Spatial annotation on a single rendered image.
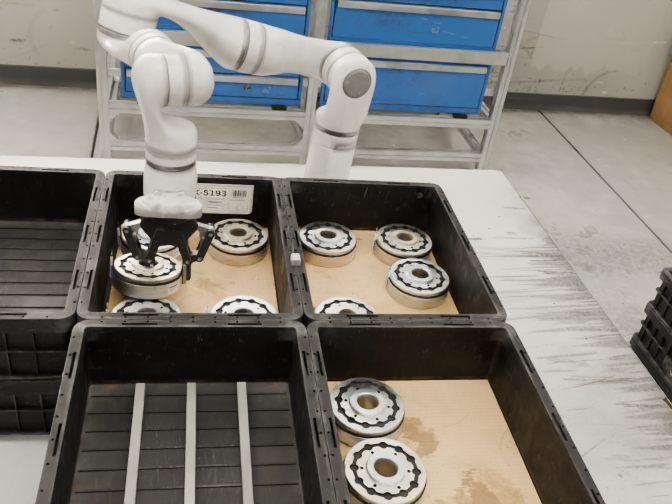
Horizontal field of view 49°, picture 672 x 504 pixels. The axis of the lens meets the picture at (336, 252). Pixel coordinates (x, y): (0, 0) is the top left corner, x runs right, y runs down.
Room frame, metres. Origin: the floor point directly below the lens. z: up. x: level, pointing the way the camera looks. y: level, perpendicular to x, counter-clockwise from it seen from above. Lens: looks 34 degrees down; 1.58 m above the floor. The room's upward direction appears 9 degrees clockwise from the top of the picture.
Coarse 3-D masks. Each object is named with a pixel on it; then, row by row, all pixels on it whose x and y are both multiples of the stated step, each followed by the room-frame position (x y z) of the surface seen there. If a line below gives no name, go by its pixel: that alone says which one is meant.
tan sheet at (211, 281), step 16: (192, 240) 1.08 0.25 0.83; (208, 256) 1.04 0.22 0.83; (192, 272) 0.99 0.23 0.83; (208, 272) 0.99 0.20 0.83; (224, 272) 1.00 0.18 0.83; (240, 272) 1.01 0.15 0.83; (256, 272) 1.02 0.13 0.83; (272, 272) 1.02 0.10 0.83; (112, 288) 0.91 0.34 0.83; (192, 288) 0.95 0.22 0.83; (208, 288) 0.95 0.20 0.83; (224, 288) 0.96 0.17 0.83; (240, 288) 0.96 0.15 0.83; (256, 288) 0.97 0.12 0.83; (272, 288) 0.98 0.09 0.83; (112, 304) 0.88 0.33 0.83; (176, 304) 0.90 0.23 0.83; (192, 304) 0.91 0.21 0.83; (208, 304) 0.91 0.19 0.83; (272, 304) 0.94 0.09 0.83
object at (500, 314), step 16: (288, 192) 1.12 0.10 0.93; (288, 208) 1.07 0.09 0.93; (448, 208) 1.16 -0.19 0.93; (288, 224) 1.03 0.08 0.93; (464, 240) 1.06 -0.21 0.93; (304, 272) 0.90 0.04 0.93; (480, 272) 0.97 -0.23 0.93; (304, 288) 0.86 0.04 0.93; (304, 304) 0.82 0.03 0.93; (496, 304) 0.89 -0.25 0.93; (304, 320) 0.80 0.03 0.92; (336, 320) 0.80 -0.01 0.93; (352, 320) 0.80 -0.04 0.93; (368, 320) 0.81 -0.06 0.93; (384, 320) 0.81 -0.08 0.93; (400, 320) 0.82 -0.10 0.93; (416, 320) 0.83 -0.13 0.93; (432, 320) 0.83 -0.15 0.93; (448, 320) 0.84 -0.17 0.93; (464, 320) 0.84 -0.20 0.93; (480, 320) 0.85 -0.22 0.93; (496, 320) 0.85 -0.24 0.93
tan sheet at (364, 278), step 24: (360, 240) 1.16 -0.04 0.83; (360, 264) 1.09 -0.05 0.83; (384, 264) 1.10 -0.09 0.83; (312, 288) 0.99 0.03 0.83; (336, 288) 1.00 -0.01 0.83; (360, 288) 1.02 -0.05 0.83; (384, 288) 1.03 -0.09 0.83; (384, 312) 0.96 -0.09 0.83; (408, 312) 0.97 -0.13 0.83; (432, 312) 0.98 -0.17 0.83; (456, 312) 0.99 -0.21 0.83
